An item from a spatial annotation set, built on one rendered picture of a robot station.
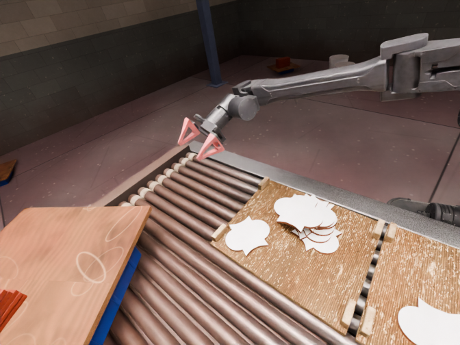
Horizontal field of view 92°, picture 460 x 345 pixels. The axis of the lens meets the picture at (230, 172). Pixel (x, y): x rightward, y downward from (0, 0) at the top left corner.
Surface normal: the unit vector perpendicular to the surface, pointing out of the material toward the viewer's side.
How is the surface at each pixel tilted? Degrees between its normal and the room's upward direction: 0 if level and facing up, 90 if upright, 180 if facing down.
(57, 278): 0
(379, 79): 92
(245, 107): 79
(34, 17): 90
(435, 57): 94
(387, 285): 0
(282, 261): 0
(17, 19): 90
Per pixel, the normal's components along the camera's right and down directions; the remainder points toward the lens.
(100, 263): -0.14, -0.76
